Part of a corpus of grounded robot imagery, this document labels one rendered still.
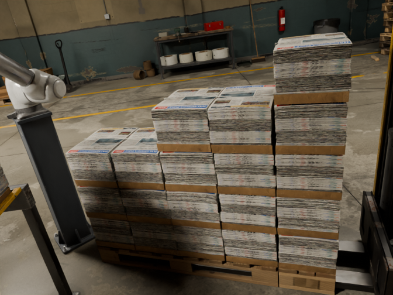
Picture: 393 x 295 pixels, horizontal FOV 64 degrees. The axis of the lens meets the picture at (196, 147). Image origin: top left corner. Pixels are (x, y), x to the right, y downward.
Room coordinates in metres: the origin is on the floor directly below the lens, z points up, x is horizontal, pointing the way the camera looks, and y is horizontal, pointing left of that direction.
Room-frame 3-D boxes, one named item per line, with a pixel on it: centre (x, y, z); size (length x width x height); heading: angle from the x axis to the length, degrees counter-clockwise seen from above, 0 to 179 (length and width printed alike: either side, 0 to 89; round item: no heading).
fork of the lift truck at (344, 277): (1.33, -0.34, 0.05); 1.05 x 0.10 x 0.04; 70
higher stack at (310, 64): (1.38, -0.55, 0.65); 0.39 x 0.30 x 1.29; 160
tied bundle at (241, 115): (1.49, -0.27, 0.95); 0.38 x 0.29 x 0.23; 159
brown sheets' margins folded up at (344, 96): (1.38, -0.54, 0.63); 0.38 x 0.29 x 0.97; 160
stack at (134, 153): (1.63, 0.14, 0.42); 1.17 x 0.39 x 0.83; 70
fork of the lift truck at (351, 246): (1.56, -0.42, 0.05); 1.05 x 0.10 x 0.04; 70
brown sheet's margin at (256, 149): (1.48, -0.27, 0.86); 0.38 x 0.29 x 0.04; 159
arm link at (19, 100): (1.97, 1.00, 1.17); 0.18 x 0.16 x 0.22; 65
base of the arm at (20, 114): (1.96, 1.03, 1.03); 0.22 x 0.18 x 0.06; 126
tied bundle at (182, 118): (1.60, 0.00, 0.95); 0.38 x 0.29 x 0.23; 159
